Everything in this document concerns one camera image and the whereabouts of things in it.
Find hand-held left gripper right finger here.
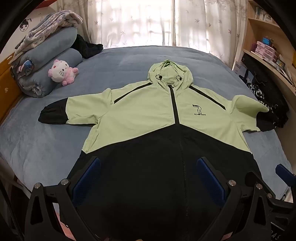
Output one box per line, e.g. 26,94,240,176
196,156,274,241

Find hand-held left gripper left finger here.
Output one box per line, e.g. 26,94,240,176
24,156,102,241

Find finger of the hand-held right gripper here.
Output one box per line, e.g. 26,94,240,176
275,164,296,186
245,171,296,210

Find green and black hooded jacket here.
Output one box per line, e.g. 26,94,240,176
38,59,275,241

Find black printed bag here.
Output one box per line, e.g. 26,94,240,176
240,53,289,128

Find grey-blue folded quilt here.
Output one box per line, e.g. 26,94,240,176
14,27,78,70
17,48,83,98

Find white cardboard box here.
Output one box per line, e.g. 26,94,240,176
232,61,255,81

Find pink and white plush toy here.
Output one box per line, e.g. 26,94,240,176
48,59,79,87

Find grey-blue bed blanket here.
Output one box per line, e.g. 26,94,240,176
0,45,293,202

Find orange wooden headboard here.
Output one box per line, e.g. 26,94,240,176
0,52,23,123

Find stack of pink boxes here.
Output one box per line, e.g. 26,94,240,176
251,40,281,63

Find black fluffy cloth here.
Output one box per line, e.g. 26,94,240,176
73,34,103,59

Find wooden bookshelf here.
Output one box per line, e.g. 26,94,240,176
232,0,296,93

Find patterned folded blanket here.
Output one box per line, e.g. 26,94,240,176
14,10,83,56

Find white floral curtain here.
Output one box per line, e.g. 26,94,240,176
57,0,245,67

